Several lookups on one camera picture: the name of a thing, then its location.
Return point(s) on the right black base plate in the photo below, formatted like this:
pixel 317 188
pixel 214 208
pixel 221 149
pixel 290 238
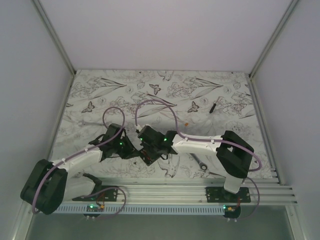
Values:
pixel 215 194

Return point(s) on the aluminium rail frame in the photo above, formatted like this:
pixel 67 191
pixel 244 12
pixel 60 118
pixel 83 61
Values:
pixel 192 191

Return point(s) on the floral patterned mat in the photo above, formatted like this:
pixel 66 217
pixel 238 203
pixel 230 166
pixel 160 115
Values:
pixel 164 99

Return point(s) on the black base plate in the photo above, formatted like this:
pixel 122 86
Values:
pixel 215 194
pixel 109 195

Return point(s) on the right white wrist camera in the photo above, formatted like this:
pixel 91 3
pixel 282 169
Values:
pixel 138 128

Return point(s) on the silver ratchet wrench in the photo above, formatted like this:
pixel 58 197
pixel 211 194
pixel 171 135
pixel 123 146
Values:
pixel 202 165

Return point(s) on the grey slotted cable duct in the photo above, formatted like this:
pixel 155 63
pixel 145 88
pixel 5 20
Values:
pixel 140 209

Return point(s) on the black fuse box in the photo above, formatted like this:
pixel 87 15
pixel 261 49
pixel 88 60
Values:
pixel 149 157

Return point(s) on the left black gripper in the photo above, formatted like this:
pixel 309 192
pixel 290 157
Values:
pixel 131 151

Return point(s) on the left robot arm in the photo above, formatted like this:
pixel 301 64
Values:
pixel 54 182

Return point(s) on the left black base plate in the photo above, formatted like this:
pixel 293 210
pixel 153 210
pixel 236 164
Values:
pixel 109 195

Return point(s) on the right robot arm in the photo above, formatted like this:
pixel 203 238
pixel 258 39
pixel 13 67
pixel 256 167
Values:
pixel 234 154

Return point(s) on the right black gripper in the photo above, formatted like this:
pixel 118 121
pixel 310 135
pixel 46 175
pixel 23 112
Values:
pixel 143 144

